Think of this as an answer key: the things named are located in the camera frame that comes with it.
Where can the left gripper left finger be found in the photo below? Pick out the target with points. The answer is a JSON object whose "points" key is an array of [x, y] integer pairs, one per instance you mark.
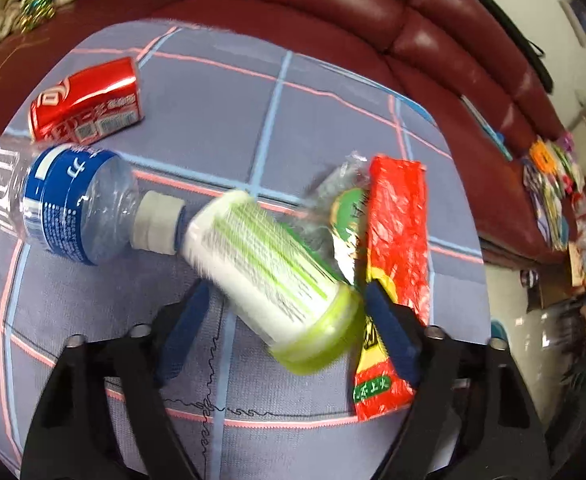
{"points": [[72, 436]]}

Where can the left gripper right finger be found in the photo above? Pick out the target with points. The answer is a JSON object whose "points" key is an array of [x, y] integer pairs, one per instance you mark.
{"points": [[500, 435]]}

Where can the red yellow snack bag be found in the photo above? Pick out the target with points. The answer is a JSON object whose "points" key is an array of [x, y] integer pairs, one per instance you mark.
{"points": [[396, 256]]}

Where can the clear blue label water bottle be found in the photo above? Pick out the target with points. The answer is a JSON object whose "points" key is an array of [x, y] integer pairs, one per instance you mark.
{"points": [[83, 204]]}

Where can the green lidded white bottle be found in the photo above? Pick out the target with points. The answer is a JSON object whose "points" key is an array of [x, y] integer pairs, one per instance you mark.
{"points": [[306, 316]]}

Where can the red soda can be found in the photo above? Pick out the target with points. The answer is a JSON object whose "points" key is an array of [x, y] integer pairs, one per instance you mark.
{"points": [[89, 105]]}

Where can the green candy wrapper packet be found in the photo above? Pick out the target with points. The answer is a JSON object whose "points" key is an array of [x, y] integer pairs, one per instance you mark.
{"points": [[333, 218]]}

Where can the pile of colourful bags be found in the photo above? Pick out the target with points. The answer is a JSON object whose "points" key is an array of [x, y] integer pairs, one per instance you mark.
{"points": [[556, 185]]}

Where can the teal book on sofa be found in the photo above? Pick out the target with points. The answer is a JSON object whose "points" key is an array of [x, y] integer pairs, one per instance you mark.
{"points": [[496, 138]]}

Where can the dark red leather sofa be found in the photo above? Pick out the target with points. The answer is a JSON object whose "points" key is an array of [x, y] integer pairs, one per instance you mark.
{"points": [[433, 51]]}

